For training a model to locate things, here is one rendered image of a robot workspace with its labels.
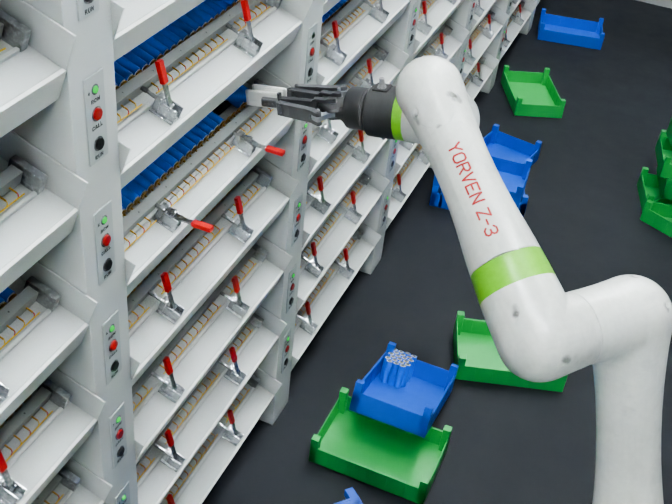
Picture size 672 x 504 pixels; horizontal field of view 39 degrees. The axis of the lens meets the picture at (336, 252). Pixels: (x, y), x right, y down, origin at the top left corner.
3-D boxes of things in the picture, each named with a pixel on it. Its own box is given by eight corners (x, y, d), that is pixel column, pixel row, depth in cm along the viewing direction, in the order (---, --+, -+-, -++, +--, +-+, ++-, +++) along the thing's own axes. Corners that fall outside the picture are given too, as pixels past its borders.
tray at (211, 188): (287, 131, 189) (306, 96, 182) (118, 304, 143) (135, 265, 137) (205, 76, 189) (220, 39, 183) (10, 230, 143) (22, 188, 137)
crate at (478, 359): (554, 343, 275) (561, 322, 270) (562, 392, 259) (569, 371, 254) (452, 330, 275) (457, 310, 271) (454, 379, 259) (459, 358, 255)
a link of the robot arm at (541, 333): (573, 380, 140) (617, 353, 130) (501, 402, 135) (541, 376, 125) (525, 271, 146) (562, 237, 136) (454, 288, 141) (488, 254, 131)
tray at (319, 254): (376, 203, 277) (397, 170, 268) (289, 323, 231) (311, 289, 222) (319, 164, 278) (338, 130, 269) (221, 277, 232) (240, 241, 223)
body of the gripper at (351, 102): (377, 80, 167) (329, 74, 170) (359, 99, 160) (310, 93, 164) (378, 119, 171) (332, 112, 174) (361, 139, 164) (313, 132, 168)
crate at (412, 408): (383, 366, 261) (389, 340, 258) (452, 391, 256) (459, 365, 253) (348, 409, 233) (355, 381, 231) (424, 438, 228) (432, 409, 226)
